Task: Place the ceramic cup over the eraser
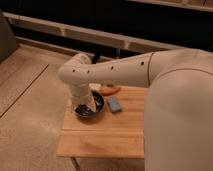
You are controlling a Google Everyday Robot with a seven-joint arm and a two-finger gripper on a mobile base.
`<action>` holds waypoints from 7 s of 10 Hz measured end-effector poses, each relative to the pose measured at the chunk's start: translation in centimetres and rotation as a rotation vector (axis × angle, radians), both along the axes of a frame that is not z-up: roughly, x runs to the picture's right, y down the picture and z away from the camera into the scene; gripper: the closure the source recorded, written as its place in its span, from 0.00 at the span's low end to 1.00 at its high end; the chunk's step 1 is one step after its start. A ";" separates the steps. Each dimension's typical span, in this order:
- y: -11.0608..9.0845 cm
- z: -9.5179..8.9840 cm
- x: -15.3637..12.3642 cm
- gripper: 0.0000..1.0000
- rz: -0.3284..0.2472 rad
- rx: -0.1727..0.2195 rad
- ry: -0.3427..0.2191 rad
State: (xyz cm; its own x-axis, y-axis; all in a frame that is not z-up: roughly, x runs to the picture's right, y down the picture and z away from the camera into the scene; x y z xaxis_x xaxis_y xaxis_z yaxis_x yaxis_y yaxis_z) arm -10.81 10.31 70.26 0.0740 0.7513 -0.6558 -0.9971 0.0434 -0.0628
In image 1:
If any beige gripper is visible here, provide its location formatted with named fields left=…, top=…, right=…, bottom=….
left=70, top=94, right=96, bottom=112

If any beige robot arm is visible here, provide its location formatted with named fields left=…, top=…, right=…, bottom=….
left=59, top=48, right=213, bottom=171

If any black bowl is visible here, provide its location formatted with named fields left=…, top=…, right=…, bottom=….
left=75, top=90, right=105, bottom=118

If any orange carrot toy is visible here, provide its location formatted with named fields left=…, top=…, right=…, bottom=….
left=100, top=85, right=120, bottom=96

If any grey cabinet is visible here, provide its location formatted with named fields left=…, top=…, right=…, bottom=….
left=0, top=10, right=19, bottom=63

